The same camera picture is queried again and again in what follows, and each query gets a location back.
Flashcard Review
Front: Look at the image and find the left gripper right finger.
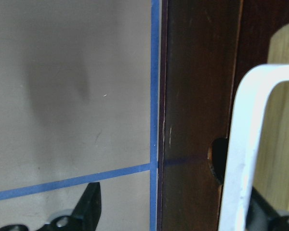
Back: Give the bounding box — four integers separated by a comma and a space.
247, 188, 289, 231

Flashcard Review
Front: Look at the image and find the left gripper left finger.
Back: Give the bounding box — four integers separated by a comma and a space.
0, 181, 103, 231

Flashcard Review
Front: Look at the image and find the light wooden drawer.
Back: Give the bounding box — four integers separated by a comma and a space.
252, 21, 289, 215

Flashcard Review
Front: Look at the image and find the white drawer handle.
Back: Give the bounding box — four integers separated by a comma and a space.
218, 64, 289, 231

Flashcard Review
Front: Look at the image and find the dark wooden drawer cabinet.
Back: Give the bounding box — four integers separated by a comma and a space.
157, 0, 289, 231

